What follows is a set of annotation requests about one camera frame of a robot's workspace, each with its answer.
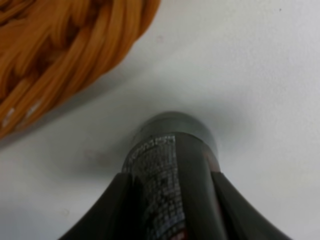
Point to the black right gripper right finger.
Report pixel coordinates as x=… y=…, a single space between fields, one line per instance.
x=242 y=221

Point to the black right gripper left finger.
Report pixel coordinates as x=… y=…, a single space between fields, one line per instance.
x=114 y=216

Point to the dark grey squeeze tube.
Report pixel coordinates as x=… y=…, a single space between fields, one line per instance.
x=170 y=164

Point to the orange woven basket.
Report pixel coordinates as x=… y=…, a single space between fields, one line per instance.
x=52 y=49

